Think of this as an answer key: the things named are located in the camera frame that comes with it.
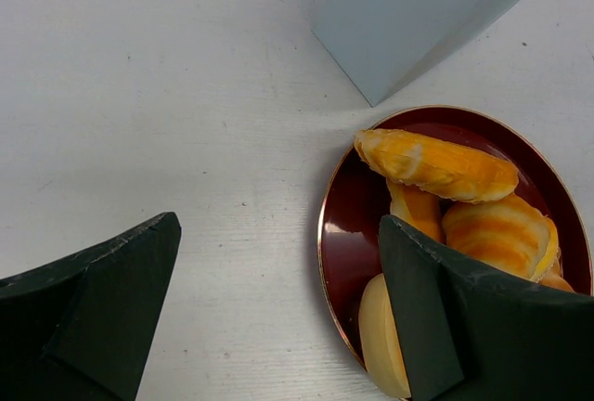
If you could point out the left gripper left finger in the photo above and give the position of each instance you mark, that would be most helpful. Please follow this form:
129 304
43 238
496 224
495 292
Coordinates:
81 327

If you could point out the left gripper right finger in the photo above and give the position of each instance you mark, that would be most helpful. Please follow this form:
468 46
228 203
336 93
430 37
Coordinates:
468 331

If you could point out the oval yellow bun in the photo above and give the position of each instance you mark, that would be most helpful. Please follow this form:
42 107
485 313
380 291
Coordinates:
553 278

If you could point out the pointed cone bread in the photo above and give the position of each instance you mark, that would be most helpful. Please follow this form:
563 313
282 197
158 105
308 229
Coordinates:
508 234

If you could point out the long glazed bread top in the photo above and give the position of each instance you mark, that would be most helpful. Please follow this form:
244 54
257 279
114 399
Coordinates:
445 169

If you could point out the light blue paper bag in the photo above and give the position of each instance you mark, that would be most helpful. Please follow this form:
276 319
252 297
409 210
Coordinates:
384 45

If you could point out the dark red round plate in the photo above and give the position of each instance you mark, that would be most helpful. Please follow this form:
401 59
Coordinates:
357 198

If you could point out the pale ring bagel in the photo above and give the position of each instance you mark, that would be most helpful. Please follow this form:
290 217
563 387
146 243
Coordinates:
378 336

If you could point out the orange ring donut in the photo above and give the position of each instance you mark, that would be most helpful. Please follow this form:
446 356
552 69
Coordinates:
418 208

